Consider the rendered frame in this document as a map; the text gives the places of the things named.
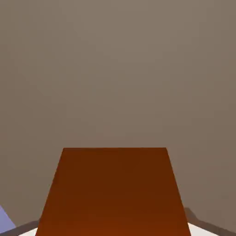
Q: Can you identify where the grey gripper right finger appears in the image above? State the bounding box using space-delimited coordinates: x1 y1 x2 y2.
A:
183 207 236 236

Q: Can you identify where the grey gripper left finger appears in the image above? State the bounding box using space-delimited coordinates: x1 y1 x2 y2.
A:
0 219 41 236

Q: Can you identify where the small orange cube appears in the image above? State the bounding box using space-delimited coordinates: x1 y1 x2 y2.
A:
35 147 193 236

